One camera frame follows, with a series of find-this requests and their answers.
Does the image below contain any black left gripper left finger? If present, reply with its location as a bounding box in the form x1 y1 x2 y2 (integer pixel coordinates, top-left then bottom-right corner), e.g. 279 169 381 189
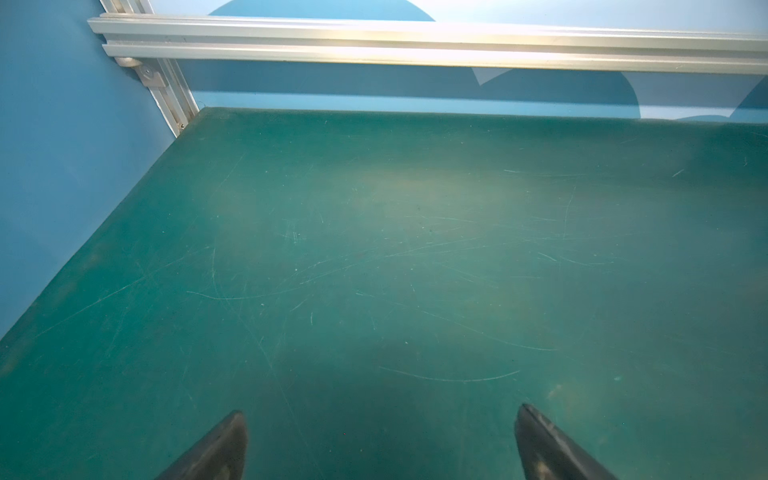
156 410 248 480

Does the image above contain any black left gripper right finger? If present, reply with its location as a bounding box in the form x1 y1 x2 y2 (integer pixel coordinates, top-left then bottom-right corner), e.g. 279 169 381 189
514 404 617 480

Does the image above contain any aluminium left corner post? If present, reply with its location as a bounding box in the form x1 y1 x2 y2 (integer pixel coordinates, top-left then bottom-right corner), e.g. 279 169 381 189
100 0 199 137

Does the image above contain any aluminium back frame rail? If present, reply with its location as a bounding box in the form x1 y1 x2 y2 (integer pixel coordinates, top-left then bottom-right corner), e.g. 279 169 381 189
88 13 767 75

